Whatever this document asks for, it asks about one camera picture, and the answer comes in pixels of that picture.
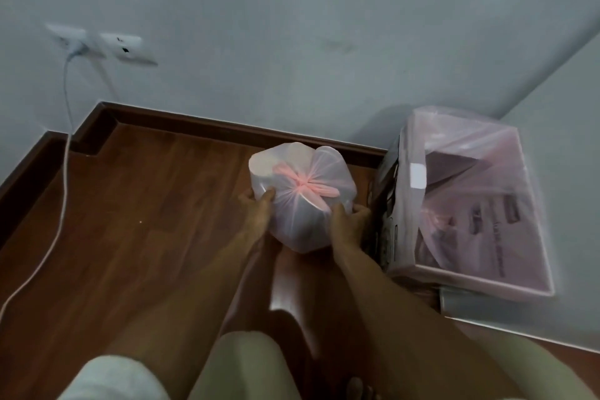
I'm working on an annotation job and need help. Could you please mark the white rectangular sticker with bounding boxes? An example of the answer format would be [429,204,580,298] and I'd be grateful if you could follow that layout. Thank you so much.
[409,162,428,190]

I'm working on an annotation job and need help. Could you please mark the brown wooden baseboard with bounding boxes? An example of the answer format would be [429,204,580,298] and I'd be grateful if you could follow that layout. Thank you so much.
[0,101,390,250]

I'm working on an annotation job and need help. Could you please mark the person's foot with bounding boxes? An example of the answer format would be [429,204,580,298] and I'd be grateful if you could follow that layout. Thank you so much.
[343,376,377,400]

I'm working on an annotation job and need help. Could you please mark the person's beige shorts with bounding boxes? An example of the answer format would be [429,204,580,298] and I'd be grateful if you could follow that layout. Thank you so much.
[187,319,600,400]

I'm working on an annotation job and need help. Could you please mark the white empty wall socket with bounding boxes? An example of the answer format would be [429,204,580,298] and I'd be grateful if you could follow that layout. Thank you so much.
[99,32,158,67]

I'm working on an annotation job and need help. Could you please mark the white wall socket with plug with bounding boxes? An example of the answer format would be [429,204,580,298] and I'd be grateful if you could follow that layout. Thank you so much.
[45,23,106,59]

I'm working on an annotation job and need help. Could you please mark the pink plastic bin liner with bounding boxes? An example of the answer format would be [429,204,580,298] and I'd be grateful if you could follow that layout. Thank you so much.
[387,106,555,303]

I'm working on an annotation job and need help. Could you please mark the white plastic garbage bag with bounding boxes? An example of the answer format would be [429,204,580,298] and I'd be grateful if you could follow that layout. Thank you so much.
[249,142,358,254]

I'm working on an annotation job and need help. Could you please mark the person's left hand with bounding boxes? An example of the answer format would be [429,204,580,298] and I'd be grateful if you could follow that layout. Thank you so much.
[237,187,278,239]

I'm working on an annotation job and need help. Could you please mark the white power cable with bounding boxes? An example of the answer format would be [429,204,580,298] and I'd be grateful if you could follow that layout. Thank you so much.
[0,41,87,321]

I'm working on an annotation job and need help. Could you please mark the person's white shirt sleeve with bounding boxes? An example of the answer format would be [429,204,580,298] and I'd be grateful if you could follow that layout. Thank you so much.
[57,355,170,400]

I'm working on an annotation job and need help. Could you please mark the person's left forearm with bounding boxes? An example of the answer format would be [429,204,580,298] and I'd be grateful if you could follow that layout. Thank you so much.
[101,228,273,379]

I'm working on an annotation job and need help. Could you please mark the person's right hand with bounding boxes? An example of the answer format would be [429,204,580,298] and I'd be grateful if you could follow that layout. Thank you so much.
[330,203,374,253]

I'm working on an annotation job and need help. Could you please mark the cardboard box bin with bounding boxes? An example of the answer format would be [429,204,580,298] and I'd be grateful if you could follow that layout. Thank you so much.
[370,107,556,304]

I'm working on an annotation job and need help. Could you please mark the person's right forearm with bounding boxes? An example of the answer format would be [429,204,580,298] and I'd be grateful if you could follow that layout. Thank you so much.
[332,245,526,400]

